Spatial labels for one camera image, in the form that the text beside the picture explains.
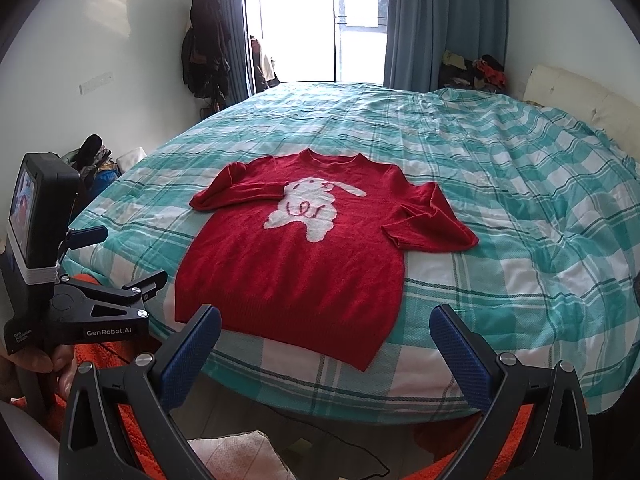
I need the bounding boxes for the red sweater with white rabbit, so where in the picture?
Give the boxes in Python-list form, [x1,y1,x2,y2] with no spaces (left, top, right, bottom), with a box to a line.
[174,150,478,370]

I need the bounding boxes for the clothes pile on nightstand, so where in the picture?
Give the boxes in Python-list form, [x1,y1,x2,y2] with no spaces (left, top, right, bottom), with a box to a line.
[61,133,146,204]

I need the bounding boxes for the clothes pile by headboard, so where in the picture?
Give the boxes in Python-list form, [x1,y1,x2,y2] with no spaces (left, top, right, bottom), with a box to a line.
[438,50,506,93]

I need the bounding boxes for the person's left hand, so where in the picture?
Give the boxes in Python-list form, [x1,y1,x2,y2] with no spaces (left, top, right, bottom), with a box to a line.
[1,344,77,401]

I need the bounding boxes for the orange fleece trousers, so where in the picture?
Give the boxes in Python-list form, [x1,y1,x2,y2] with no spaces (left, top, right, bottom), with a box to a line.
[8,273,166,480]

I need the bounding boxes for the pink towel on floor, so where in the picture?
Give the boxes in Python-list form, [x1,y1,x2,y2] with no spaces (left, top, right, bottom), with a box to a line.
[189,430,295,480]

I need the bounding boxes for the dark coats on rack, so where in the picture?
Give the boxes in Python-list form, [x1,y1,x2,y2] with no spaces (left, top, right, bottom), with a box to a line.
[181,0,231,119]

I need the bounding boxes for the blue left curtain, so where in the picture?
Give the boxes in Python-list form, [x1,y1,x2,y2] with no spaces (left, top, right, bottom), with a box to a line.
[218,0,254,104]

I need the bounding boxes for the blue curtain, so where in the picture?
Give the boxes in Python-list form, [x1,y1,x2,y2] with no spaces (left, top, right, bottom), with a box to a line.
[383,0,509,92]
[218,0,254,104]

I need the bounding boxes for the blue right curtain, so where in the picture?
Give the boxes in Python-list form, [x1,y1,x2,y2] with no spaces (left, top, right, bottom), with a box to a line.
[383,0,509,92]

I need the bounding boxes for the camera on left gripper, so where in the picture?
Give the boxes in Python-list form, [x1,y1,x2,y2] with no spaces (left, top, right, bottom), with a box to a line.
[6,153,80,286]

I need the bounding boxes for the white wall cable cover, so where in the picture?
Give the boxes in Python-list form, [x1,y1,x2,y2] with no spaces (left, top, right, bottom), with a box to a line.
[79,72,114,96]

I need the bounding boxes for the black cable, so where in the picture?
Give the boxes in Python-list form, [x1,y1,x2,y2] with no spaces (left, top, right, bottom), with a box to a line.
[98,341,392,480]

